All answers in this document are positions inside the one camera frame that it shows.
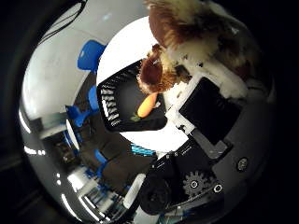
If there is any cyan striped panel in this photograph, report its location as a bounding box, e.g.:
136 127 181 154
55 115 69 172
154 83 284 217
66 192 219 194
130 143 157 158

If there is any orange carrot plush toy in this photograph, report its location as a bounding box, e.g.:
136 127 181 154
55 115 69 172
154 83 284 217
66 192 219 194
130 91 160 123

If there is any brown spotted giraffe plush toy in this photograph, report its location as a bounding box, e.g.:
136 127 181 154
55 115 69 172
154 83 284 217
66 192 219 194
136 0 269 99

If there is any black slatted container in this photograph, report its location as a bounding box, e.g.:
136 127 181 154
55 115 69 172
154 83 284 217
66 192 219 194
96 59 169 133

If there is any black cable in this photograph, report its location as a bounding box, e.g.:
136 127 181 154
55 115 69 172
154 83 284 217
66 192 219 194
40 0 89 45

